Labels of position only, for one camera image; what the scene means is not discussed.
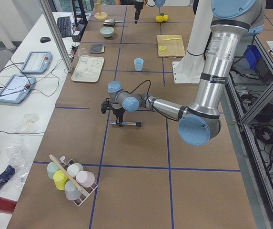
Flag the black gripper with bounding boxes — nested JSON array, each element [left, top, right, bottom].
[[134, 1, 143, 24], [112, 108, 125, 127]]

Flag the steel muddler black tip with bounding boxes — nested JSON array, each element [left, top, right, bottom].
[[110, 121, 142, 127]]

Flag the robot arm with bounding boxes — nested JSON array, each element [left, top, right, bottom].
[[101, 0, 266, 146], [133, 0, 165, 24]]

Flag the yellow lemon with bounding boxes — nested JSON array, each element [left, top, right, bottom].
[[155, 15, 164, 23], [163, 14, 169, 22]]

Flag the lemon slices on board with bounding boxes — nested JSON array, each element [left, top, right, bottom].
[[159, 45, 167, 52]]

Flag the light blue plastic cup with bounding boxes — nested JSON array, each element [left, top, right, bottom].
[[134, 58, 144, 72]]

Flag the pale pink plastic cup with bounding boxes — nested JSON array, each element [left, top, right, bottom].
[[76, 170, 95, 187]]

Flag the white plastic cup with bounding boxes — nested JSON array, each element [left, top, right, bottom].
[[67, 163, 83, 178]]

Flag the pale green plastic cup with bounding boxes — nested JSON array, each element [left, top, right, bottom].
[[47, 161, 59, 179]]

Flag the yellow plastic cup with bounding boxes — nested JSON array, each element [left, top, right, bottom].
[[53, 170, 69, 190]]

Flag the grey plastic cup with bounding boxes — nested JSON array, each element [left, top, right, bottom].
[[65, 180, 81, 201]]

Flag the steel ice scoop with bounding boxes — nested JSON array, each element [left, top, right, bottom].
[[103, 19, 124, 27]]

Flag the green bowl of ice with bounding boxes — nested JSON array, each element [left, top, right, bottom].
[[100, 26, 114, 38]]

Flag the yellow plastic knife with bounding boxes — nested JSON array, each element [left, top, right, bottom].
[[162, 37, 181, 41]]

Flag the wooden mug tree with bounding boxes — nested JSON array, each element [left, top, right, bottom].
[[94, 0, 108, 20]]

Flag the wooden cutting board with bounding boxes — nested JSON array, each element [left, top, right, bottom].
[[157, 35, 185, 58]]

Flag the grey folded cloth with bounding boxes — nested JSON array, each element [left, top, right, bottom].
[[90, 43, 105, 54]]

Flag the cream bear tray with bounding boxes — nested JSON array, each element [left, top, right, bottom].
[[71, 56, 104, 83]]

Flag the clear wine glass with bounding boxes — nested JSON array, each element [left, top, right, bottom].
[[78, 48, 89, 63]]

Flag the black keyboard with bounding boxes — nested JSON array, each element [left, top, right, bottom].
[[57, 16, 72, 38]]

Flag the black computer mouse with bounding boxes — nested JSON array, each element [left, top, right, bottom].
[[40, 36, 51, 43]]

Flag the blue teach pendant far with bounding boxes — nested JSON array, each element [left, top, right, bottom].
[[20, 52, 52, 74]]

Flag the blue teach pendant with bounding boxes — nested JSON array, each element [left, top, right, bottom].
[[0, 75, 36, 104], [20, 52, 52, 74]]

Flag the blue teach pendant near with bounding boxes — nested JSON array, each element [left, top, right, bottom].
[[0, 75, 36, 104]]

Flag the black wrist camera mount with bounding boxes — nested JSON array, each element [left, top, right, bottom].
[[101, 98, 113, 114]]

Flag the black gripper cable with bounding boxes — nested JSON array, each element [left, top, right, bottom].
[[129, 80, 152, 96]]

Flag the wooden rack handle rod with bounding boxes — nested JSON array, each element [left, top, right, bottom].
[[49, 154, 83, 192]]

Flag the white wire cup rack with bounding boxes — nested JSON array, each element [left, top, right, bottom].
[[60, 156, 97, 206]]

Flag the aluminium frame post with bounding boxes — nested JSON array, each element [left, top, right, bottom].
[[38, 0, 73, 73]]

